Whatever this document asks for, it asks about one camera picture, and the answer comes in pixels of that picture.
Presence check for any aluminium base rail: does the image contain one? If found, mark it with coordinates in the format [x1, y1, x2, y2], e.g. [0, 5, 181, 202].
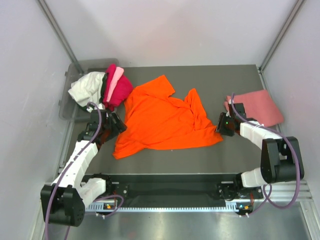
[269, 180, 313, 202]

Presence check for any right aluminium frame post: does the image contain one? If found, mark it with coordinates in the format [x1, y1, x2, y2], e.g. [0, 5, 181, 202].
[258, 0, 306, 74]

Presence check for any orange t shirt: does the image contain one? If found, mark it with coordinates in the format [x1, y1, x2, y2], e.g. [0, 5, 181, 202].
[113, 75, 223, 160]

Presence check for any white t shirt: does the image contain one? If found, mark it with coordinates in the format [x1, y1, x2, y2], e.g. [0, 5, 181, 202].
[68, 71, 106, 107]

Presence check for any aluminium frame post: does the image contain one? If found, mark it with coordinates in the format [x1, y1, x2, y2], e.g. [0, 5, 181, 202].
[258, 0, 306, 74]
[36, 0, 84, 74]

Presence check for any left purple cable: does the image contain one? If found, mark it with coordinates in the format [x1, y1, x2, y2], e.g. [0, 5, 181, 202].
[43, 101, 125, 240]

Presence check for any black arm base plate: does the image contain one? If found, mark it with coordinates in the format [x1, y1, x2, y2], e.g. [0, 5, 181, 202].
[106, 173, 263, 209]

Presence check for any magenta t shirt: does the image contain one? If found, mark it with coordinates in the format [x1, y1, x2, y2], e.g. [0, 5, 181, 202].
[102, 64, 134, 111]

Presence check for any dark green t shirt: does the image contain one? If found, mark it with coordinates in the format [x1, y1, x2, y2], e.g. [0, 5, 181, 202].
[77, 71, 108, 113]

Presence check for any light pink t shirt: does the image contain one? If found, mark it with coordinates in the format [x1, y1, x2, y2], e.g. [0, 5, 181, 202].
[105, 66, 124, 103]

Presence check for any grey plastic bin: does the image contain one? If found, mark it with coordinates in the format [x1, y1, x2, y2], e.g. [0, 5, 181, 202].
[58, 58, 119, 123]

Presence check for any purple cable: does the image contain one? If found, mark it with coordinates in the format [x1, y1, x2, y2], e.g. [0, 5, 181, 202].
[43, 101, 125, 240]
[231, 92, 302, 217]

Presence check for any slotted grey cable duct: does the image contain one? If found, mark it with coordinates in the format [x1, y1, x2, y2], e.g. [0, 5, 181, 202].
[86, 201, 253, 213]

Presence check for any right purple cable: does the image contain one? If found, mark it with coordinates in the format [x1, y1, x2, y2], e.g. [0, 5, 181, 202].
[231, 92, 302, 217]

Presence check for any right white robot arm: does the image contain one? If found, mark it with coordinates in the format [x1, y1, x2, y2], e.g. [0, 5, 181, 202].
[215, 103, 305, 198]

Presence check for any left aluminium frame post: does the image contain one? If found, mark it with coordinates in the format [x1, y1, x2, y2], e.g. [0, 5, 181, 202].
[36, 0, 84, 74]

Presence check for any folded pink t shirt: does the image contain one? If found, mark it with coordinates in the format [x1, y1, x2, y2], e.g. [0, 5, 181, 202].
[233, 90, 284, 127]

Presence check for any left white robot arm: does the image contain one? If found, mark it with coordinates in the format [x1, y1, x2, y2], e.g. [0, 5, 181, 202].
[40, 102, 127, 227]

